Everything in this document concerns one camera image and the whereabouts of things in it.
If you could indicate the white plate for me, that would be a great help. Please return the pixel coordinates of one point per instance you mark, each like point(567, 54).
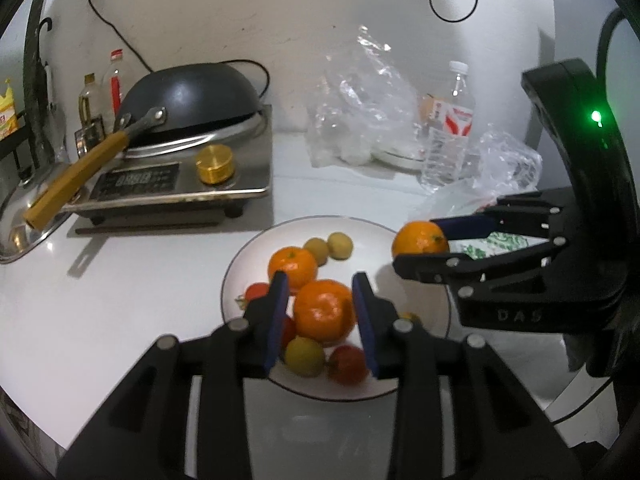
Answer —
point(370, 247)

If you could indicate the gold cooker knob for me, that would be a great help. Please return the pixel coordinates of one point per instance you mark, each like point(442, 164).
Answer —
point(215, 162)

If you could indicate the tangerine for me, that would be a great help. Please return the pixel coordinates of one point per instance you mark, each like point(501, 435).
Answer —
point(292, 266)
point(420, 240)
point(324, 315)

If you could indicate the person's right forearm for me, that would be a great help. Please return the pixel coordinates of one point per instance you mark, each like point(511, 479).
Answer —
point(577, 352)

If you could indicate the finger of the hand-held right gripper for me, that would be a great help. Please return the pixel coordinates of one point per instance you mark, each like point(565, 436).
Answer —
point(465, 226)
point(430, 266)

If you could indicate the dark wall pipe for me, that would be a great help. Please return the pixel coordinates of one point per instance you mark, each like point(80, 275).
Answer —
point(30, 45)

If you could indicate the oil bottle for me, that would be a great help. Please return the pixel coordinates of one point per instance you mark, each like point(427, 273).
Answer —
point(90, 105)

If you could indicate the steel induction cooker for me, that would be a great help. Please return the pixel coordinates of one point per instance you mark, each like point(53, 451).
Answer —
point(250, 170)

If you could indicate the crumpled clear plastic bag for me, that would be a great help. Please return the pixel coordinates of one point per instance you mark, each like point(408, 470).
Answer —
point(505, 160)

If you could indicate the black umbrella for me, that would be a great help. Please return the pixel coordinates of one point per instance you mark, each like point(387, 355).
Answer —
point(47, 110)

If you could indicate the cherry tomato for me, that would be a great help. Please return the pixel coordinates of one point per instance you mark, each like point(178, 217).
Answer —
point(257, 291)
point(288, 330)
point(347, 364)

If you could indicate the steel pot lid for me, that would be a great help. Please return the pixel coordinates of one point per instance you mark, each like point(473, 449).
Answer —
point(20, 240)

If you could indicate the white dish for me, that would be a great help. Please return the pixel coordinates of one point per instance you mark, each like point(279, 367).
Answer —
point(400, 159)

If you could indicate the yellow detergent bottle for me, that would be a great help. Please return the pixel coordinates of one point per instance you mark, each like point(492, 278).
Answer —
point(6, 110)

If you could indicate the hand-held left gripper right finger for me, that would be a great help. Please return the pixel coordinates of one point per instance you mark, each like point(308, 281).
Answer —
point(366, 330)

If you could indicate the red label bottle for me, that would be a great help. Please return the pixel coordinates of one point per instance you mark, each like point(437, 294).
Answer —
point(116, 90)

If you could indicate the small steel holder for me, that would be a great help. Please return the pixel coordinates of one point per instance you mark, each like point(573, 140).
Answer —
point(90, 140)

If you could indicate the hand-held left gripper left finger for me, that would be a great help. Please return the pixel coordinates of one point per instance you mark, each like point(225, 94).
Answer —
point(277, 325)

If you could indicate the green printed plastic bag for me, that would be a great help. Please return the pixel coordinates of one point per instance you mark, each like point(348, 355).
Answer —
point(485, 249)

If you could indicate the clear water bottle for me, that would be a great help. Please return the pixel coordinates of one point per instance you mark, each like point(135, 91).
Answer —
point(445, 150)

